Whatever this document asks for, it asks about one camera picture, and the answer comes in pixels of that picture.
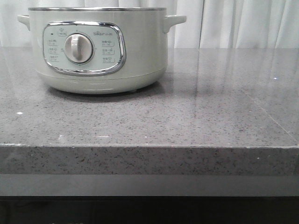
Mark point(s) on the pale green electric cooking pot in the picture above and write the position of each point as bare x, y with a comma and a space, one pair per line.
130, 46

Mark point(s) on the beige pot control knob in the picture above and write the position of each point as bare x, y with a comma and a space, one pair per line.
78, 48

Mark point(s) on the white curtain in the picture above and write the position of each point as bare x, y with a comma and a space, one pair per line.
209, 24

